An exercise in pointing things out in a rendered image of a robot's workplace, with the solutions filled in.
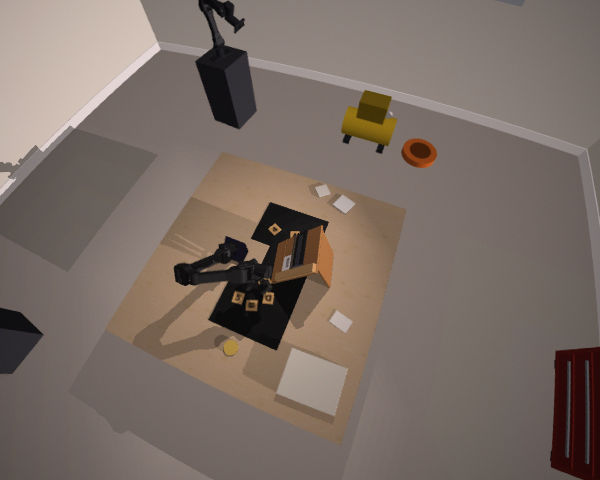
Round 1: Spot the yellow flat disc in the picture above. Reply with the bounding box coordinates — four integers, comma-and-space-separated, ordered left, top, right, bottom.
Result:
224, 340, 238, 355

